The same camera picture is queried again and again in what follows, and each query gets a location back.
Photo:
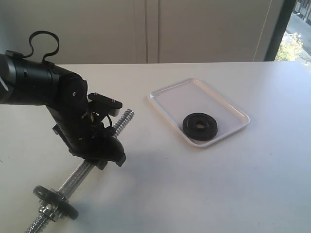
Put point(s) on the chrome threaded dumbbell bar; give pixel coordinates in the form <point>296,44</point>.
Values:
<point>67,189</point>

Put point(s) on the white plastic tray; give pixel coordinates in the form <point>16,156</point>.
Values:
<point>176,101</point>

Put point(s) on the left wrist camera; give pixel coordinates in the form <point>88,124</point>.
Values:
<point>103,105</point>

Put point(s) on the dark window frame post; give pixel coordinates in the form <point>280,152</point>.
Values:
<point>279,29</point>

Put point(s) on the black weight plate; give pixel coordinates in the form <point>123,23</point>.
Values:
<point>56,199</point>
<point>200,126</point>

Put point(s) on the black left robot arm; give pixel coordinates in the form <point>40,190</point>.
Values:
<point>23,82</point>

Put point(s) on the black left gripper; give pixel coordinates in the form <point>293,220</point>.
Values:
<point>87,134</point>

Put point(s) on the chrome spin-lock collar nut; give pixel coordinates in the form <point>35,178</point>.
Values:
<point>50,212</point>

